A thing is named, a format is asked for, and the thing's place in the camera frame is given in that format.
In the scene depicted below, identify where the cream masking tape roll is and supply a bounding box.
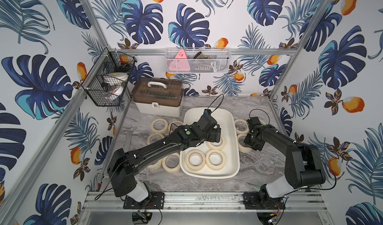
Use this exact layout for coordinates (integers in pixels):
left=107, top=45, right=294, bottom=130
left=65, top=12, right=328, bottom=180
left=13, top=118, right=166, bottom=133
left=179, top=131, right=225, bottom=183
left=237, top=134, right=252, bottom=153
left=206, top=136, right=226, bottom=150
left=150, top=118, right=169, bottom=134
left=168, top=120, right=184, bottom=133
left=205, top=150, right=226, bottom=171
left=186, top=150, right=206, bottom=172
left=147, top=133, right=165, bottom=145
left=147, top=159, right=163, bottom=171
left=234, top=119, right=249, bottom=135
left=162, top=153, right=181, bottom=174

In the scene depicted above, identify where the white plastic storage tray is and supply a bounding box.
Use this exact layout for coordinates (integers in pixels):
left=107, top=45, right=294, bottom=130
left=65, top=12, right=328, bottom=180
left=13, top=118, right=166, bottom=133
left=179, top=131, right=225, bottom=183
left=180, top=108, right=240, bottom=179

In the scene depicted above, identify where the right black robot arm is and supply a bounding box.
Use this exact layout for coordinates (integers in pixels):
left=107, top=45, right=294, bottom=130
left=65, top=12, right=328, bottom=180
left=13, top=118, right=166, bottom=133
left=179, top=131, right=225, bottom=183
left=244, top=117, right=326, bottom=200

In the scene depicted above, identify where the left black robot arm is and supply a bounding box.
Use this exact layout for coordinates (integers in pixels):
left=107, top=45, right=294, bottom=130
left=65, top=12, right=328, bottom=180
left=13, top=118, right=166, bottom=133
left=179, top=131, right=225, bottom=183
left=107, top=109, right=221, bottom=202

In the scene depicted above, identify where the brown lidded storage case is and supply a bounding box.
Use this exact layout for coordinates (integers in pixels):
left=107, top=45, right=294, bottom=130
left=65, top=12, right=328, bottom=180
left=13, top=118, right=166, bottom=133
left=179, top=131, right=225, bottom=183
left=132, top=78, right=184, bottom=117

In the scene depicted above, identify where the pink triangular item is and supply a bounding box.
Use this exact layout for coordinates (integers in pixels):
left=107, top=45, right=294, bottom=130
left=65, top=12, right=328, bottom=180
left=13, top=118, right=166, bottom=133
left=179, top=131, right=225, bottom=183
left=168, top=49, right=191, bottom=73

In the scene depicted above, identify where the white item in basket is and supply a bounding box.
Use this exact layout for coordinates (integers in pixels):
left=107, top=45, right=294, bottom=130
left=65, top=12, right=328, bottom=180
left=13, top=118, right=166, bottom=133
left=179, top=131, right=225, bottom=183
left=101, top=72, right=128, bottom=99

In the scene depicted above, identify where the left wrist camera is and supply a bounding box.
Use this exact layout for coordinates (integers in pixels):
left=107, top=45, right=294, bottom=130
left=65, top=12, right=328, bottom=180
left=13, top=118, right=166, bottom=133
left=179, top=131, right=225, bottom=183
left=203, top=109, right=212, bottom=115

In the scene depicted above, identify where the white mesh wall basket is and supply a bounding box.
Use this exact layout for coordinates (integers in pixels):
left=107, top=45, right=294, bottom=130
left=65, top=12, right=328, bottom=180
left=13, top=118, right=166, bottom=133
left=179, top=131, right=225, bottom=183
left=165, top=48, right=231, bottom=74

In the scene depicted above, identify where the black wire basket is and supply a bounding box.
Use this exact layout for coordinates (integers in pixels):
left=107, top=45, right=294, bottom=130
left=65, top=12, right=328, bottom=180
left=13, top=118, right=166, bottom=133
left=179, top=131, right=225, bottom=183
left=81, top=48, right=137, bottom=107

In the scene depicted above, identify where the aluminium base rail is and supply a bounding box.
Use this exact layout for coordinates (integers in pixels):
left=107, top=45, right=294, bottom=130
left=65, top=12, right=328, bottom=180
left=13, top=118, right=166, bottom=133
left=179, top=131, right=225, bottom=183
left=83, top=191, right=327, bottom=213

